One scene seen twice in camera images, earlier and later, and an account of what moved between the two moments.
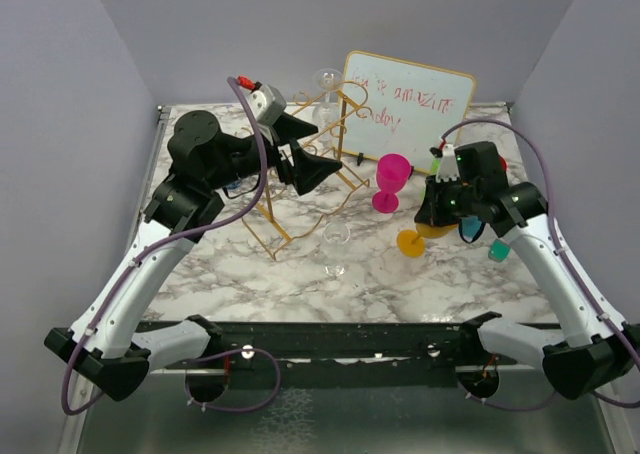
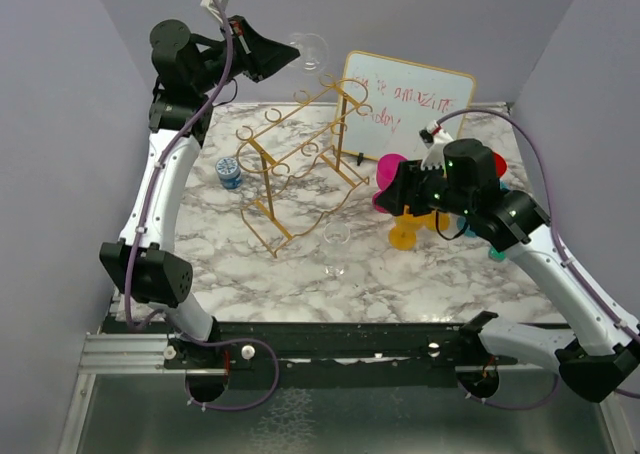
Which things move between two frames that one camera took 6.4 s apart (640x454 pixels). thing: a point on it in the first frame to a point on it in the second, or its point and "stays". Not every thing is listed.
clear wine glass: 336,237 stays
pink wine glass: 392,172 stays
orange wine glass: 410,242 to 403,234
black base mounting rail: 340,348 stays
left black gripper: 307,170 to 257,54
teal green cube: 499,250 stays
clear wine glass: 326,115 to 313,57
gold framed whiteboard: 396,106 stays
